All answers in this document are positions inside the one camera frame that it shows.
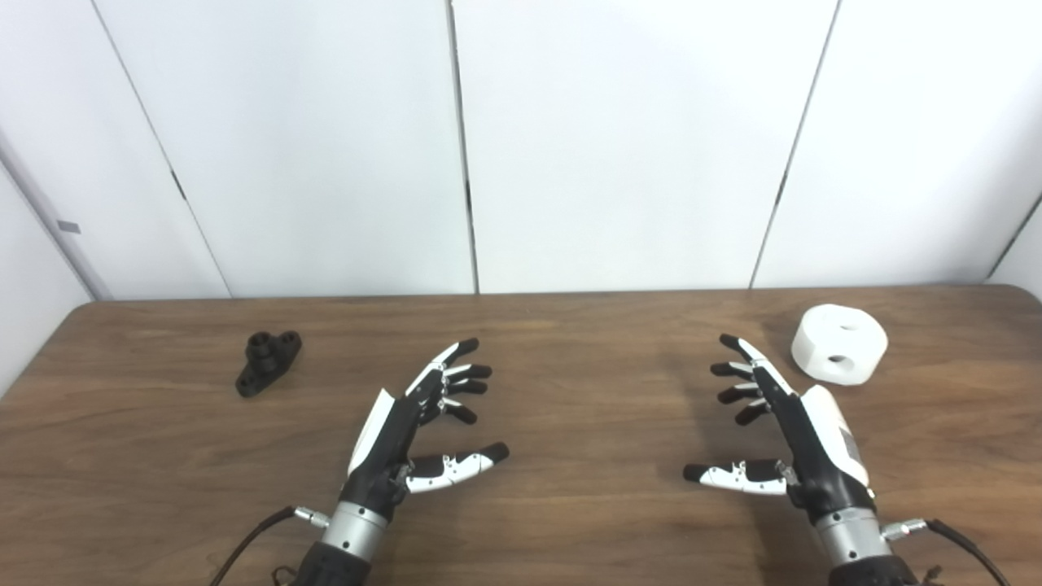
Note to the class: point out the white and black right hand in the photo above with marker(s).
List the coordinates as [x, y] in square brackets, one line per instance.
[818, 456]

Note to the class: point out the white and black left hand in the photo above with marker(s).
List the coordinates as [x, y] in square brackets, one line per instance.
[383, 452]

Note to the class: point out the round white piece with holes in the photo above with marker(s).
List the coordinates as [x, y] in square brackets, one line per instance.
[822, 338]

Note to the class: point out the black flanged holder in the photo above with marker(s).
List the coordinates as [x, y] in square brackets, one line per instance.
[267, 362]

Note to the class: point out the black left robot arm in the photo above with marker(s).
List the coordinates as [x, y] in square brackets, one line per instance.
[350, 537]

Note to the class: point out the small grey wall tag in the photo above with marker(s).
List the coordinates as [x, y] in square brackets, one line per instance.
[69, 227]

